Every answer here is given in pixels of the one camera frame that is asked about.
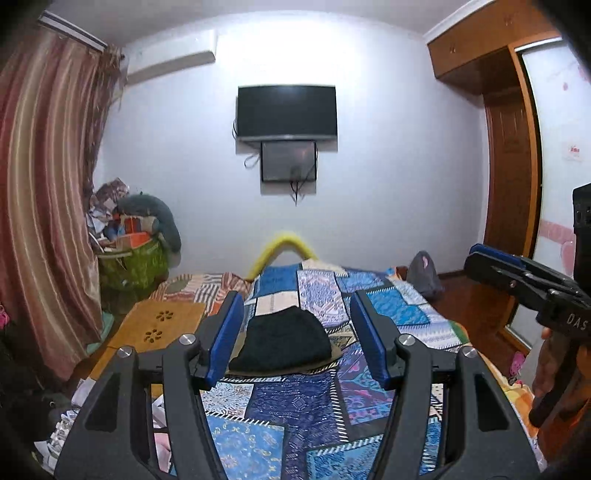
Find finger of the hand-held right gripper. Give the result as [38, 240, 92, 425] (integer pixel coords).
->
[468, 244, 585, 292]
[464, 255, 578, 305]

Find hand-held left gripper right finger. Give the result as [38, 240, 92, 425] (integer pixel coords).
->
[349, 290, 541, 480]

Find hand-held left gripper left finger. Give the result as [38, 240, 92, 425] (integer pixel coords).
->
[54, 291, 245, 480]

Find black pants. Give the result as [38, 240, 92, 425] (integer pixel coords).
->
[228, 307, 332, 374]

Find person's right forearm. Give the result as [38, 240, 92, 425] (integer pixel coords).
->
[538, 351, 591, 476]

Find person's right hand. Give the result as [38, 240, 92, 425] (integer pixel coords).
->
[531, 325, 558, 398]

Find striped blanket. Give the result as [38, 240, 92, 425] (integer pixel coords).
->
[157, 272, 252, 303]

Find pink slipper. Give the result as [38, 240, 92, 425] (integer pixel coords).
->
[508, 351, 527, 384]

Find grey backpack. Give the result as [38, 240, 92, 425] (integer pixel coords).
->
[406, 250, 445, 298]

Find wooden lap table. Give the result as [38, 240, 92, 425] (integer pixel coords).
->
[88, 300, 206, 398]

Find wooden wardrobe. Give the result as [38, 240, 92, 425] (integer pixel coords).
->
[426, 0, 571, 278]

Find blue patchwork bedspread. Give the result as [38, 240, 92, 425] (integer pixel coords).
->
[171, 261, 467, 480]

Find yellow foam tube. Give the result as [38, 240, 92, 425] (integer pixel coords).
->
[247, 231, 317, 280]

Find green basket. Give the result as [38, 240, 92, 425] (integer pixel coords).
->
[96, 233, 169, 296]

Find frosted sliding door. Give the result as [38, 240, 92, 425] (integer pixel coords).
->
[505, 34, 591, 370]

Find grey plush pillow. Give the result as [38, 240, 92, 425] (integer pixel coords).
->
[113, 194, 182, 252]

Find pile of printed cloths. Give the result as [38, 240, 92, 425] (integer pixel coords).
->
[85, 178, 160, 252]

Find striped red curtain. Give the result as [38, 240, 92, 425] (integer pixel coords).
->
[0, 28, 123, 379]

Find white air conditioner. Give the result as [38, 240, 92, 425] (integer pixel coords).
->
[121, 30, 217, 86]

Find small black wall monitor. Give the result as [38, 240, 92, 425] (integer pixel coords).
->
[260, 141, 318, 183]

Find black wall television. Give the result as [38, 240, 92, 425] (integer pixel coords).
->
[236, 85, 338, 143]

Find white curtain rail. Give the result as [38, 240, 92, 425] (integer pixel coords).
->
[37, 11, 109, 49]

